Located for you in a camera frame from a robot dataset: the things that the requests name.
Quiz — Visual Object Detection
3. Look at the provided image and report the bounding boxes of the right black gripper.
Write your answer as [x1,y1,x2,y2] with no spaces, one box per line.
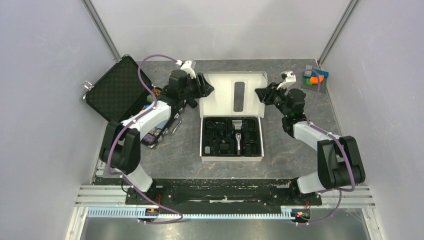
[254,81,290,117]

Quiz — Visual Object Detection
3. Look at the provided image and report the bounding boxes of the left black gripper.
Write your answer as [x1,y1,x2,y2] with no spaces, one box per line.
[180,72,215,101]

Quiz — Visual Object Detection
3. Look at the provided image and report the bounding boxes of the white clipper kit box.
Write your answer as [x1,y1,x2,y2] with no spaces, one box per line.
[199,71,268,162]

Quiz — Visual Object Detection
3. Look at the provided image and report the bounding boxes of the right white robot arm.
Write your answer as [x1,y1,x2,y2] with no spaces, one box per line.
[255,82,366,204]

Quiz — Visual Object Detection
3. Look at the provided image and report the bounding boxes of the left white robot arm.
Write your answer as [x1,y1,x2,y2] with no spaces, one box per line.
[99,69,215,204]

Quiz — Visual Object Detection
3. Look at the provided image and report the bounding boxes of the silver hair clipper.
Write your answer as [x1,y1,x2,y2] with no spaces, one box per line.
[232,119,243,156]

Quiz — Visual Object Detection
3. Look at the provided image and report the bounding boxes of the green toy brick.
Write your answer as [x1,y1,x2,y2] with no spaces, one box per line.
[305,78,313,86]

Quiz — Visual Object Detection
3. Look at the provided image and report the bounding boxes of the grey toy brick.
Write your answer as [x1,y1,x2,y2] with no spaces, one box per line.
[303,64,313,79]

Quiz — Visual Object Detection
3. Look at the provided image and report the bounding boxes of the orange curved toy piece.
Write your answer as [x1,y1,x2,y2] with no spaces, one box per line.
[309,75,325,85]

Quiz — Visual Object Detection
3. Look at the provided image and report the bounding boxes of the grey toy brick baseplate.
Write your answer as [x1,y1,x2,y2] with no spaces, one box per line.
[301,78,328,93]

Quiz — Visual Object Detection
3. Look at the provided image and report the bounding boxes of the blue toy brick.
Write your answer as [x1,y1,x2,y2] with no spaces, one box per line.
[314,69,329,79]

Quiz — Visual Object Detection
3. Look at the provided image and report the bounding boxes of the black aluminium poker case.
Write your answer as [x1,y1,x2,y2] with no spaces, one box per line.
[83,55,187,148]

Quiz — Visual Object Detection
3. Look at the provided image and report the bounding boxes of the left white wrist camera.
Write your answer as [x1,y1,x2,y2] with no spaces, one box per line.
[180,60,197,79]

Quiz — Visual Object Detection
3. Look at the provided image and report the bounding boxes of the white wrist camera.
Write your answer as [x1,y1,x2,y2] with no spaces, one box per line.
[180,60,197,79]
[276,71,296,90]

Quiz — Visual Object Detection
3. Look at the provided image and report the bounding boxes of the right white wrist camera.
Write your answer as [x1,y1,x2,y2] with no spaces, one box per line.
[276,71,296,90]

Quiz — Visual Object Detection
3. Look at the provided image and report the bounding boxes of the black charger cable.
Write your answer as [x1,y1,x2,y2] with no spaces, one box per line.
[205,119,223,132]

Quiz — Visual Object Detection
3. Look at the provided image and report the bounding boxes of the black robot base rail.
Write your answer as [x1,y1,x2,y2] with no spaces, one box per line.
[92,177,324,208]

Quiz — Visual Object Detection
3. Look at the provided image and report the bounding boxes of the white cable duct strip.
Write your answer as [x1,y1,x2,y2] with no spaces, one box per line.
[87,207,295,220]

